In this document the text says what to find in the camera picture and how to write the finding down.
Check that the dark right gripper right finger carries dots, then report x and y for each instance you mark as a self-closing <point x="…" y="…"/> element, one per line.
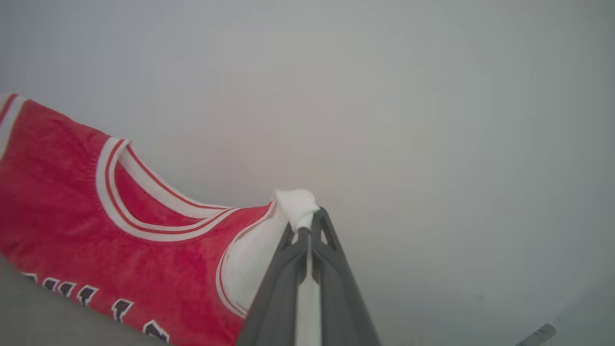
<point x="341" y="293"/>

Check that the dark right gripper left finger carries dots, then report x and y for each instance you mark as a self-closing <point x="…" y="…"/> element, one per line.
<point x="281" y="293"/>

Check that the red and white basketball jersey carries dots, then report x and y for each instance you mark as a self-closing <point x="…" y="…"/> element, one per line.
<point x="96" y="230"/>

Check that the grey fabric sofa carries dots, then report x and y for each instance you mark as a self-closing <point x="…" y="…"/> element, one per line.
<point x="43" y="317"/>

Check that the grey metal floor bracket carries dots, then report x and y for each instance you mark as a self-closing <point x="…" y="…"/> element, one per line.
<point x="538" y="335"/>

